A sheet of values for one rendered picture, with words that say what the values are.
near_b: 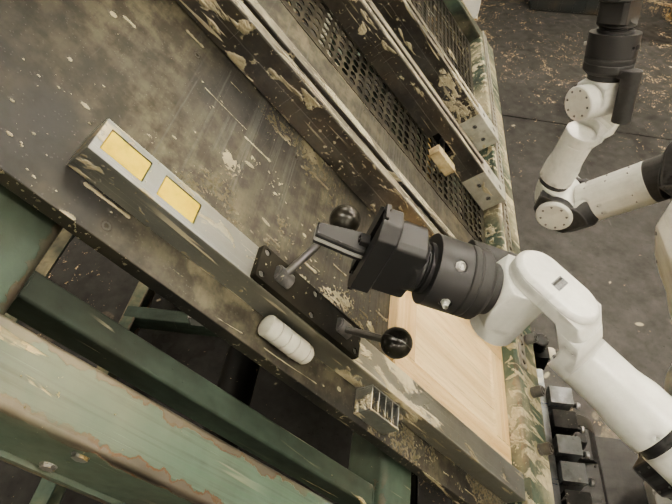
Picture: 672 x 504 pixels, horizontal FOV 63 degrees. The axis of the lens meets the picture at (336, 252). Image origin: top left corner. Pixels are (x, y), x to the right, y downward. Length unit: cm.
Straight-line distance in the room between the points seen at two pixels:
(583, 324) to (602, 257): 230
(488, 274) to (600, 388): 17
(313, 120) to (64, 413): 62
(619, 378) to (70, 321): 58
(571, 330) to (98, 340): 50
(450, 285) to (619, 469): 157
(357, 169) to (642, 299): 207
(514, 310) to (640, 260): 237
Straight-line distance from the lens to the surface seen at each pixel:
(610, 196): 127
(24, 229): 60
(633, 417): 68
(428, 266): 63
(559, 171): 125
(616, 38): 113
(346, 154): 95
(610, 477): 211
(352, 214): 64
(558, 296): 65
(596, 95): 114
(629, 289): 287
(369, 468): 92
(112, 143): 60
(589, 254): 295
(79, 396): 48
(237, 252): 65
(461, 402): 106
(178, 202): 62
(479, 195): 160
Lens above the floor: 196
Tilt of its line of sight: 47 degrees down
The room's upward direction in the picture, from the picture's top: straight up
